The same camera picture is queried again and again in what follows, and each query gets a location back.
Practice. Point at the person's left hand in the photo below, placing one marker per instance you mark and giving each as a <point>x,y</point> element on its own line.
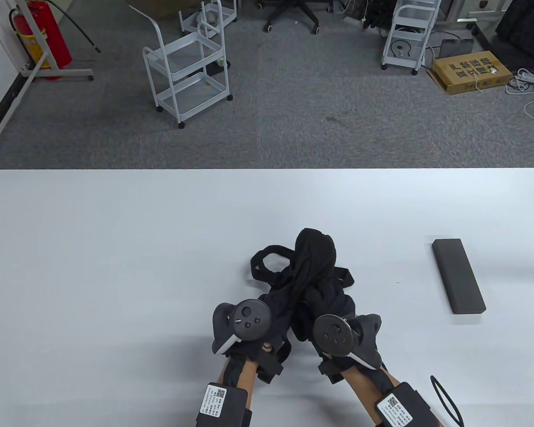
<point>276,362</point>

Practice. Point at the person's right hand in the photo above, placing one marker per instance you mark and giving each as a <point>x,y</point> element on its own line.
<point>333,372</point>

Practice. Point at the black backpack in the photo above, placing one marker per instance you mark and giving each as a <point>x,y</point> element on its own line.
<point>316,267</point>

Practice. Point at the dark grey stationery box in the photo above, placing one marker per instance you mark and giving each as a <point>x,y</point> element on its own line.
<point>458,275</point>

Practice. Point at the person's right forearm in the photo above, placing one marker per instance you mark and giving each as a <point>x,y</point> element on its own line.
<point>360,393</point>

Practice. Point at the person's left forearm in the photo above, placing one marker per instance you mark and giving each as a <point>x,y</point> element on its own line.
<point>250,374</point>

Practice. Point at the brown cardboard box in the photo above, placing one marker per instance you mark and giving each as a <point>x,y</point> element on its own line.
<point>471,71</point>

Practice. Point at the right black white controller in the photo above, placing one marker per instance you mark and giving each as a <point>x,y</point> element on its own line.
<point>333,333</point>

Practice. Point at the black white controller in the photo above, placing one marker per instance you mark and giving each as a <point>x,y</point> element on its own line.
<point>333,333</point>
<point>249,320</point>

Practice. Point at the left black white controller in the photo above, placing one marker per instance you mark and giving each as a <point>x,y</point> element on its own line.
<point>249,320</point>

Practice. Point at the large white trolley cart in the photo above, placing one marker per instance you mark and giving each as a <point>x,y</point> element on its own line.
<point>191,53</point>

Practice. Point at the black office chair base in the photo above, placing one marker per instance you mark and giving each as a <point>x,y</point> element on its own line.
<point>293,13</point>

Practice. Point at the small white trolley cart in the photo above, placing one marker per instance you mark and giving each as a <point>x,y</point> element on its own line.
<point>209,13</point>

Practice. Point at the white power strip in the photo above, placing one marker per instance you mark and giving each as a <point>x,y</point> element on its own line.
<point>531,74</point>

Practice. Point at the large black case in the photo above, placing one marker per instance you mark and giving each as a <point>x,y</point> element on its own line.
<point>525,26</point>

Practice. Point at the red fire extinguisher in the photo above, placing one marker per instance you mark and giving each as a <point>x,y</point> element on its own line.
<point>49,31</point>

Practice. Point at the left black wrist camera unit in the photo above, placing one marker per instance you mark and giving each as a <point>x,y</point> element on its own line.
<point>222,402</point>

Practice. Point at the black wrist camera unit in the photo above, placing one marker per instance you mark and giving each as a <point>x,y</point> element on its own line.
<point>222,402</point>
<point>405,407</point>

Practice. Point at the right black wrist camera unit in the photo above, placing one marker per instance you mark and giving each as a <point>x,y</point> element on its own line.
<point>405,407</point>

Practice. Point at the white metal stand frame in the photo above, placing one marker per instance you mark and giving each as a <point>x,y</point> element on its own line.
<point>40,66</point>

